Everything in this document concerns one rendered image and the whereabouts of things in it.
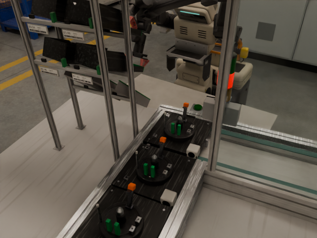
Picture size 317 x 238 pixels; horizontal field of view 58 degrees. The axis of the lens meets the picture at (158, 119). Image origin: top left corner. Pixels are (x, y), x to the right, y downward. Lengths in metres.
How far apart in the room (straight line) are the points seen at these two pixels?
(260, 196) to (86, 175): 0.70
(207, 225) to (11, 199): 0.76
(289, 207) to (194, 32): 1.11
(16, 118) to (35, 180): 2.07
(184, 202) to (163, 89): 0.92
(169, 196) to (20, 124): 2.44
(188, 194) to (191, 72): 1.05
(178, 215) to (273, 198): 0.36
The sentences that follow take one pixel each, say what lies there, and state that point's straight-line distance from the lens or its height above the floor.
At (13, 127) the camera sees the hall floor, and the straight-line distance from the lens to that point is 3.24.
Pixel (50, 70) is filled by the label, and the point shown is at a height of 1.29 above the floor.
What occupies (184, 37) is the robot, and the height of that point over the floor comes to 1.11.
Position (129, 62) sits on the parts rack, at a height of 1.29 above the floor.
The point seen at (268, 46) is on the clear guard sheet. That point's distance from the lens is 0.84.
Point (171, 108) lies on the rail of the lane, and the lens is 1.43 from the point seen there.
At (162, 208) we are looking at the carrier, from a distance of 1.00.
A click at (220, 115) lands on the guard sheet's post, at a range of 0.95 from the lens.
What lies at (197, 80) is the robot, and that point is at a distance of 1.93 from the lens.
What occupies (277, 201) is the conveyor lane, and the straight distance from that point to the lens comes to 1.16.
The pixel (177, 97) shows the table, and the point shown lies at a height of 0.86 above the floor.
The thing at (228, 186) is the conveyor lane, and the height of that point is 0.91.
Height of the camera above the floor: 1.78
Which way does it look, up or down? 37 degrees down
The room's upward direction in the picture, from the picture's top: 1 degrees counter-clockwise
